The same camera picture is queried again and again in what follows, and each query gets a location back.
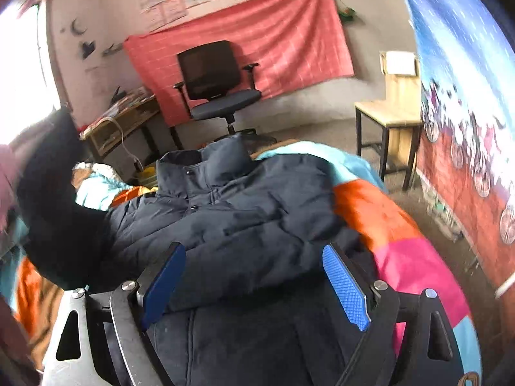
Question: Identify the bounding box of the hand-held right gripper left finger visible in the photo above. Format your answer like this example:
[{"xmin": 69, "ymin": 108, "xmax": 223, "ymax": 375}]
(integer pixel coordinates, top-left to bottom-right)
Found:
[{"xmin": 40, "ymin": 242, "xmax": 188, "ymax": 386}]

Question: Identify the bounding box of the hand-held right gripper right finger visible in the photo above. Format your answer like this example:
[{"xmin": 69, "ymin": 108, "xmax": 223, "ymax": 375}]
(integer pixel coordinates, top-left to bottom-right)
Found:
[{"xmin": 322, "ymin": 243, "xmax": 465, "ymax": 386}]

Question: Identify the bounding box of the navy puffer jacket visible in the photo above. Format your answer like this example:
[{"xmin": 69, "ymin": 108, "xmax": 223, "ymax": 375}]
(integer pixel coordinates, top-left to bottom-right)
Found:
[{"xmin": 16, "ymin": 106, "xmax": 407, "ymax": 386}]

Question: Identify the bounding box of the colourful striped blanket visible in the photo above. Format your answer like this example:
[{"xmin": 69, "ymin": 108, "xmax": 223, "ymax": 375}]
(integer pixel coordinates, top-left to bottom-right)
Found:
[{"xmin": 0, "ymin": 141, "xmax": 483, "ymax": 386}]

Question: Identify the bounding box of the yellow bundle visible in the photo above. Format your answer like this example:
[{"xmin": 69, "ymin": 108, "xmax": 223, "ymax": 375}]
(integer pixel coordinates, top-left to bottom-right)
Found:
[{"xmin": 137, "ymin": 165, "xmax": 159, "ymax": 188}]

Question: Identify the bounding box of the wooden desk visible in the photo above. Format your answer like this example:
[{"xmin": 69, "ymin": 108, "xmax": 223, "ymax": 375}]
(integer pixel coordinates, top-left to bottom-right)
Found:
[{"xmin": 78, "ymin": 94, "xmax": 182, "ymax": 170}]

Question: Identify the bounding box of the wooden chair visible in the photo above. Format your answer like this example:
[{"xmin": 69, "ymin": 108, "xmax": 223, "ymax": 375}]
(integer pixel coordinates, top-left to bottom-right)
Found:
[{"xmin": 355, "ymin": 50, "xmax": 423, "ymax": 191}]

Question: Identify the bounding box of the pile of papers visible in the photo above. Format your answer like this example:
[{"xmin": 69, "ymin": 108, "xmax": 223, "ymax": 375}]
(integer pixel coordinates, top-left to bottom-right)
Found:
[{"xmin": 80, "ymin": 86, "xmax": 155, "ymax": 133}]

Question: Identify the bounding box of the pink curtain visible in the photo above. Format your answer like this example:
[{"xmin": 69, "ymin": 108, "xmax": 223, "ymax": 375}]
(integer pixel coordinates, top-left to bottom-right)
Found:
[{"xmin": 0, "ymin": 144, "xmax": 21, "ymax": 234}]

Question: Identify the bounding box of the black office chair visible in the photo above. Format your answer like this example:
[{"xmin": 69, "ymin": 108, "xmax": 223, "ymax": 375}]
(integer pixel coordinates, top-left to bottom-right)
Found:
[{"xmin": 173, "ymin": 40, "xmax": 278, "ymax": 145}]

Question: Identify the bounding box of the white paper sheet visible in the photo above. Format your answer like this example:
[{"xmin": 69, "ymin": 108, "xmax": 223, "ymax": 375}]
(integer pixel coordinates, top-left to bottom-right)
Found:
[{"xmin": 386, "ymin": 51, "xmax": 416, "ymax": 76}]

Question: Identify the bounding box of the bright window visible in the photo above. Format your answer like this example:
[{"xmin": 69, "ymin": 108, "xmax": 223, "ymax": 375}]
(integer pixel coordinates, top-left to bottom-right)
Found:
[{"xmin": 0, "ymin": 4, "xmax": 61, "ymax": 145}]

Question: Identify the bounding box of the blue printed banner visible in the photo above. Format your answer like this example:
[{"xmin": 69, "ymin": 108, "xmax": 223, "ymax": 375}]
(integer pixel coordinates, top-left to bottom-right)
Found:
[{"xmin": 392, "ymin": 0, "xmax": 515, "ymax": 290}]

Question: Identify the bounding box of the white cable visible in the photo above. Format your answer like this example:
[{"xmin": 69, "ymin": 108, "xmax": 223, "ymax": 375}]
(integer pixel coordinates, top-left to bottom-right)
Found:
[{"xmin": 98, "ymin": 116, "xmax": 141, "ymax": 170}]

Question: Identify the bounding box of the red checked wall cloth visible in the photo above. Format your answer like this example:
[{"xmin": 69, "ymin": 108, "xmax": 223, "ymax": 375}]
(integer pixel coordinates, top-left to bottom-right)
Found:
[{"xmin": 124, "ymin": 0, "xmax": 355, "ymax": 127}]

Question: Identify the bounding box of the green wall decoration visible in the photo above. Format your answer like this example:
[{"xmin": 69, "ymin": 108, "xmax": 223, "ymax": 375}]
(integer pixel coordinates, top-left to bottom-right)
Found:
[{"xmin": 338, "ymin": 6, "xmax": 361, "ymax": 25}]

